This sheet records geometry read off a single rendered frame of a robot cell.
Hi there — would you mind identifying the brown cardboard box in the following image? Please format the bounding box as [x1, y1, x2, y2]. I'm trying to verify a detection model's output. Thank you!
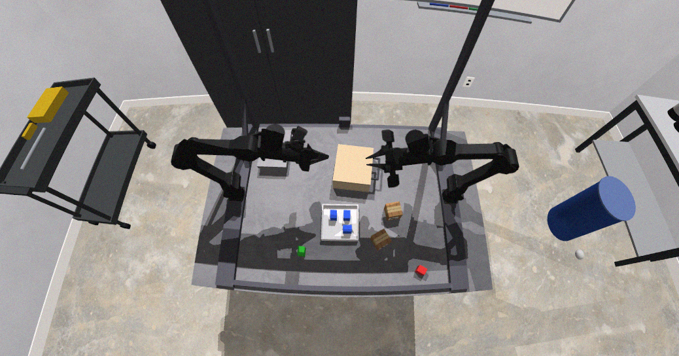
[384, 202, 403, 221]
[370, 229, 392, 251]

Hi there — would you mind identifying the white open-top tray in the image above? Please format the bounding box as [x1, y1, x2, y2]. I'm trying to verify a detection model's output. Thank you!
[321, 204, 358, 241]

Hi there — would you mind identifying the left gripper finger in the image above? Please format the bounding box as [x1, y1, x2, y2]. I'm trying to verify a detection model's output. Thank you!
[366, 164, 388, 173]
[366, 145, 385, 159]

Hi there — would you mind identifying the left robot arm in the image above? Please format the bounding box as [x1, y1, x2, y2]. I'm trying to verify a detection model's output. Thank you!
[385, 130, 519, 204]

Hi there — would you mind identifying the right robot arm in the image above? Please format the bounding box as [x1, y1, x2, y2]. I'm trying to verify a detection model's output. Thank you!
[171, 124, 307, 201]

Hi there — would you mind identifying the red block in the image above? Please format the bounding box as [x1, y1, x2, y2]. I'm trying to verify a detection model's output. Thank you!
[415, 265, 428, 276]

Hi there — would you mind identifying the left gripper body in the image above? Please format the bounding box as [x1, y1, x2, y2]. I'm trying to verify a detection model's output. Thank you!
[381, 130, 413, 188]

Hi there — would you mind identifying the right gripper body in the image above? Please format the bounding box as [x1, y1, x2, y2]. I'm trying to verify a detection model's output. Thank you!
[280, 139, 312, 171]

